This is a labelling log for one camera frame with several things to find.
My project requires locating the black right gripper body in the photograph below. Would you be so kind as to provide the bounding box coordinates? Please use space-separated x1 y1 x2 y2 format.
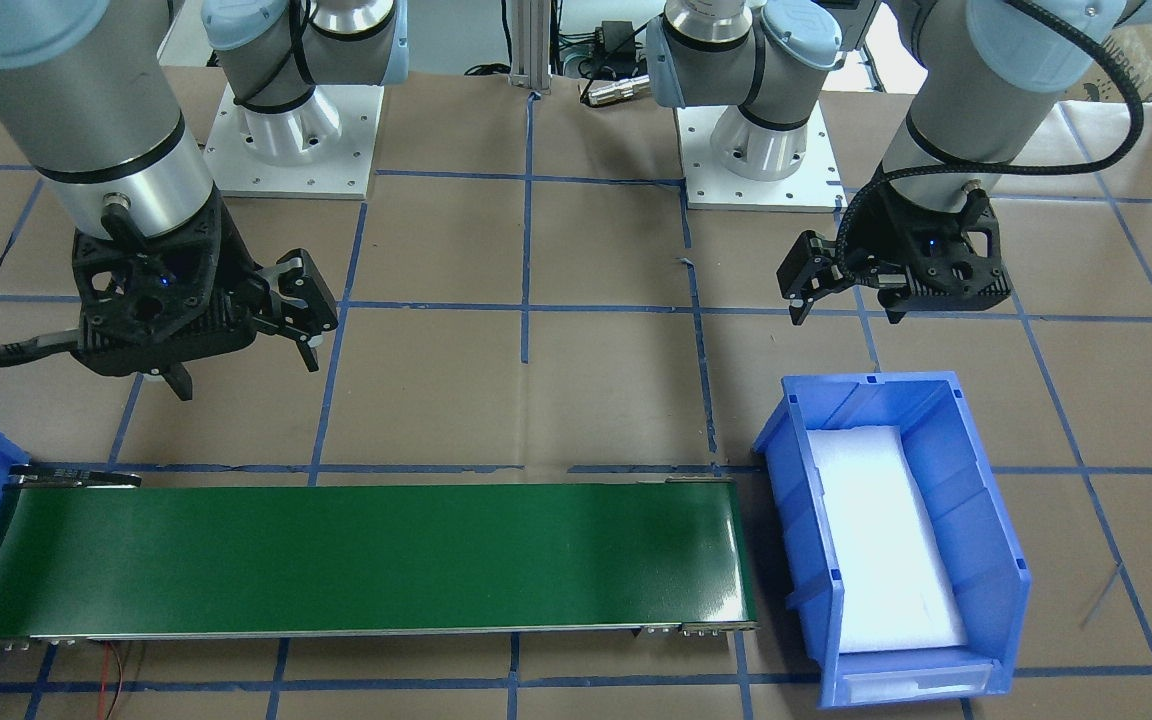
70 190 271 376

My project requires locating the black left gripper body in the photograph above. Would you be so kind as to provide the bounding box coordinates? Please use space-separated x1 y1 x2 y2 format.
844 182 1011 313

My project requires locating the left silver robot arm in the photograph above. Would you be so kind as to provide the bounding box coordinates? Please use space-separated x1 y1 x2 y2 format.
645 1 1152 324

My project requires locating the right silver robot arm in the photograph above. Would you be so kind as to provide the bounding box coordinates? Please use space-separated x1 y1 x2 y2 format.
0 1 410 400

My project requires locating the green conveyor belt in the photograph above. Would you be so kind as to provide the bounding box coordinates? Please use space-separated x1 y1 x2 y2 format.
0 480 756 642

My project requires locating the white foam pad bin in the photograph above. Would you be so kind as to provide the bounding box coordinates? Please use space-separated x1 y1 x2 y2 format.
808 427 967 653

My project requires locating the black power adapter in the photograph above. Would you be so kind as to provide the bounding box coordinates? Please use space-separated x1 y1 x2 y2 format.
593 20 636 58

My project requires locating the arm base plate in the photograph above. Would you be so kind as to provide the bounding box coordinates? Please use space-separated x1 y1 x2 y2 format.
675 105 846 213
204 85 385 200

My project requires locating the aluminium frame post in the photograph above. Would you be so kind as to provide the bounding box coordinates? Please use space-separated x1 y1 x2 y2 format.
505 1 558 96

